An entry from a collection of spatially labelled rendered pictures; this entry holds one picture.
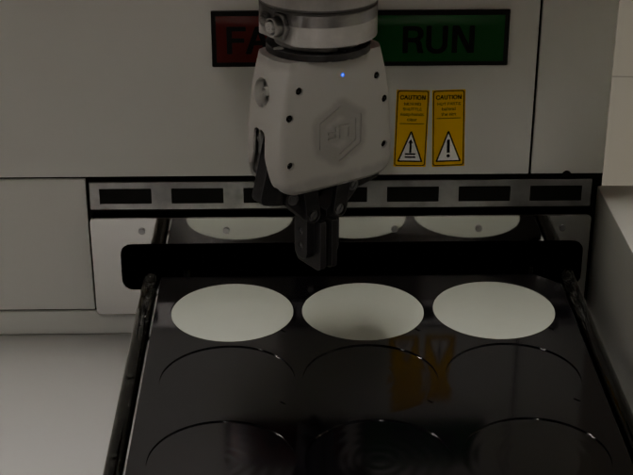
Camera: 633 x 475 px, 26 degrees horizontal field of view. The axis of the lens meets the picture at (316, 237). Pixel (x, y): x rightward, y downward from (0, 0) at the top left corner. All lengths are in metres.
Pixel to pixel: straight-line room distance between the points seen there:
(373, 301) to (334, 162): 0.20
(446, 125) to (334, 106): 0.23
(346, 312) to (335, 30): 0.28
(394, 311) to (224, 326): 0.14
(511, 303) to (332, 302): 0.15
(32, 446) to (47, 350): 0.15
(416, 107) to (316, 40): 0.25
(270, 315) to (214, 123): 0.18
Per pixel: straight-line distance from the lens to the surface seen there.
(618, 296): 1.16
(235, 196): 1.20
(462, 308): 1.14
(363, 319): 1.12
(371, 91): 0.99
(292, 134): 0.96
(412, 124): 1.18
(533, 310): 1.15
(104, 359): 1.24
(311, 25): 0.94
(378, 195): 1.20
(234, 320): 1.12
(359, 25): 0.95
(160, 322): 1.12
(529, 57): 1.18
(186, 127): 1.18
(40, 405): 1.18
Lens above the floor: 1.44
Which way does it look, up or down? 25 degrees down
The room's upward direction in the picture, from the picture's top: straight up
